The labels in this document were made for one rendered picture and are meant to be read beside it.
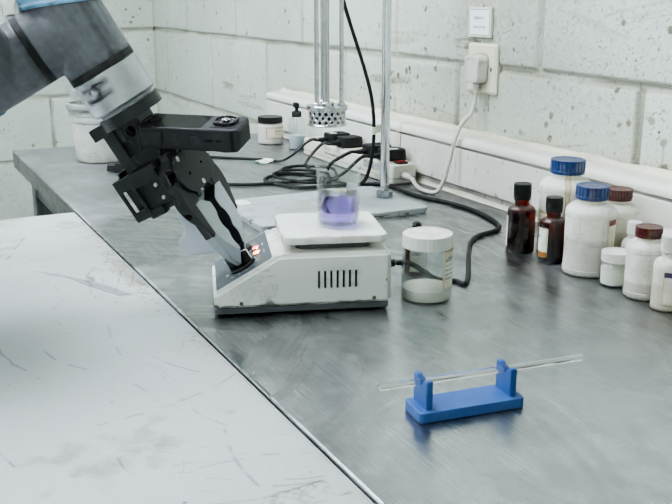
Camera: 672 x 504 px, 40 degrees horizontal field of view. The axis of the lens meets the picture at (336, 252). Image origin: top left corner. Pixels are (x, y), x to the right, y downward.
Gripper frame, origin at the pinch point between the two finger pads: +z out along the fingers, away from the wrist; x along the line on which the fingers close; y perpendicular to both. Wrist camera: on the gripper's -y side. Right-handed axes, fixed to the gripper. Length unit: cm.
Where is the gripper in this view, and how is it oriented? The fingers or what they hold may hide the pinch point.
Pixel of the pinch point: (241, 250)
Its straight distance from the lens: 104.9
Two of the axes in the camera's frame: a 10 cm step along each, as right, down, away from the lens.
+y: -8.2, 3.3, 4.6
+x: -2.7, 4.8, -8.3
